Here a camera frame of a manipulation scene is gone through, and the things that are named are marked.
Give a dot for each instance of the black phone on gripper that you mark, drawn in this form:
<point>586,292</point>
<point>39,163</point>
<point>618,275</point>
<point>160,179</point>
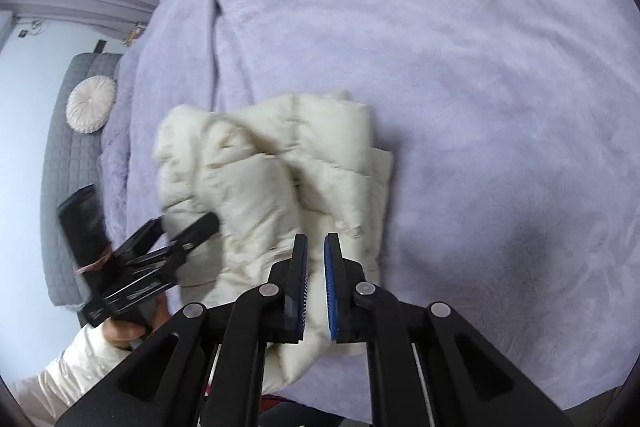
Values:
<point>81,219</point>

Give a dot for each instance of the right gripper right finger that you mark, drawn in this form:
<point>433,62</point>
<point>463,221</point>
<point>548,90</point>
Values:
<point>427,366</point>

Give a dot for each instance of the beige quilted puffer jacket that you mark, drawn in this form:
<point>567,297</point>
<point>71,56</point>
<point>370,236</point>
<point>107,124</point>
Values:
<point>298,164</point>

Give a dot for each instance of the round cream pleated cushion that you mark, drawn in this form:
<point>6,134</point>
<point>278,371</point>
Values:
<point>90,103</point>

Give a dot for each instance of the lavender fleece bed blanket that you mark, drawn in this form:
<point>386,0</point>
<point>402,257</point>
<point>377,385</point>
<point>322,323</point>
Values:
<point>515,130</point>

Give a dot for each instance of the person's left hand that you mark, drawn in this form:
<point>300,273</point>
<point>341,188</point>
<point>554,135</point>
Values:
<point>123,334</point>

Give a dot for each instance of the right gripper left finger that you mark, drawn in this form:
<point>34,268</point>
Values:
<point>205,366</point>

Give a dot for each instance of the grey quilted headboard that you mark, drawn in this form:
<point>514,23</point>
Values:
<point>71,161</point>

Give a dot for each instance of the white sleeved left forearm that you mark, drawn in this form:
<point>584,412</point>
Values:
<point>45,397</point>

